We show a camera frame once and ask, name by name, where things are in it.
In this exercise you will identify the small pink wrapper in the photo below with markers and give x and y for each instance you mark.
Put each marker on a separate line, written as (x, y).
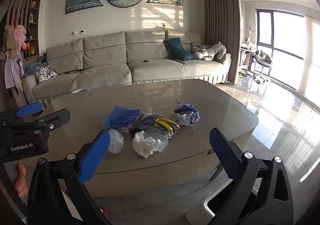
(126, 129)

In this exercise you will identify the dark plastic bag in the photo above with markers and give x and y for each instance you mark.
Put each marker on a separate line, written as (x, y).
(147, 121)

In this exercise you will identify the tan garment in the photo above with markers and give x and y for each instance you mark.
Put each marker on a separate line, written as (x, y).
(8, 40)

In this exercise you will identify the wooden shelf unit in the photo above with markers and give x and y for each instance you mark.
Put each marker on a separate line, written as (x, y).
(33, 27)

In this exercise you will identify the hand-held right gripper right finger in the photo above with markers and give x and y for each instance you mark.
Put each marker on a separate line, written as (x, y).
(225, 155)

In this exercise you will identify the sheer white curtain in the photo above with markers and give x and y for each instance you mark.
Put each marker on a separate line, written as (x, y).
(310, 52)

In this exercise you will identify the floral black white pillow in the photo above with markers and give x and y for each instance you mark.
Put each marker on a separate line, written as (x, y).
(198, 46)
(45, 74)

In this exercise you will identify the white plush toy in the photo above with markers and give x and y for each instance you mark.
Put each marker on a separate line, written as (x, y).
(212, 51)

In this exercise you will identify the white crumpled tissue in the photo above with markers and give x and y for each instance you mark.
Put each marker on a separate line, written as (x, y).
(143, 145)

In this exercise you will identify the large window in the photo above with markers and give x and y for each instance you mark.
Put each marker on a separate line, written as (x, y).
(285, 35)

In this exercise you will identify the wooden slatted partition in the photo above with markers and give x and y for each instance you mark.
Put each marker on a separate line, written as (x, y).
(18, 5)

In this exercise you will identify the clear plastic box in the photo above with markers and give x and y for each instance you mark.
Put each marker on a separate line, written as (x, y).
(162, 141)

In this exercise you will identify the clear crumpled plastic bag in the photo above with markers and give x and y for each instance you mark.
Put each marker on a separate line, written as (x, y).
(116, 141)

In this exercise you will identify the blue mesh bag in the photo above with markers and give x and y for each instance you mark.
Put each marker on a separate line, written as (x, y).
(121, 115)

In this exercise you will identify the yellow balloons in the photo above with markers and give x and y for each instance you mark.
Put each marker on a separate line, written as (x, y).
(163, 122)

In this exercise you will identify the colourful crumpled wrapper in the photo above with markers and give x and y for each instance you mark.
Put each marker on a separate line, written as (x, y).
(186, 115)

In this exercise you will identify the blue cloth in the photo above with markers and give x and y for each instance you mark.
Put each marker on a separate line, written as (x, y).
(33, 67)

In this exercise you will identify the lilac garment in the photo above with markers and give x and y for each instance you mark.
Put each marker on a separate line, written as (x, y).
(13, 70)

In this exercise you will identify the pink jacket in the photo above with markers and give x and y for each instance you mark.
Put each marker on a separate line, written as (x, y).
(20, 35)

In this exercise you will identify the small black round item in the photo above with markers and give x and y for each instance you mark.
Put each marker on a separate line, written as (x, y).
(136, 132)

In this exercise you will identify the grey swivel chair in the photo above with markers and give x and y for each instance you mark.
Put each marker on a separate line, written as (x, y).
(262, 60)

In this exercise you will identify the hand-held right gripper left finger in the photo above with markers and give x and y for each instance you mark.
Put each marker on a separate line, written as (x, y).
(95, 157)

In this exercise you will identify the grey curtain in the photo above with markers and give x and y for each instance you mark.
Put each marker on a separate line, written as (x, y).
(220, 15)

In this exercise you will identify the white plastic bin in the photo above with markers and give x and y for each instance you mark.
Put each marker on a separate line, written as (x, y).
(197, 211)

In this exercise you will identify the person's left hand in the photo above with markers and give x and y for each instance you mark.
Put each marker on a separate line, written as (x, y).
(21, 180)

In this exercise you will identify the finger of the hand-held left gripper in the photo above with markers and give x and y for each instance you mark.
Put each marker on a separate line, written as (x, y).
(58, 117)
(27, 110)

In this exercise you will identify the light grey sofa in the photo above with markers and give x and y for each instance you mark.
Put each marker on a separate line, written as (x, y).
(105, 50)

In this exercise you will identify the teal pillow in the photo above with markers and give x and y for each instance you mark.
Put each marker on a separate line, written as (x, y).
(177, 49)

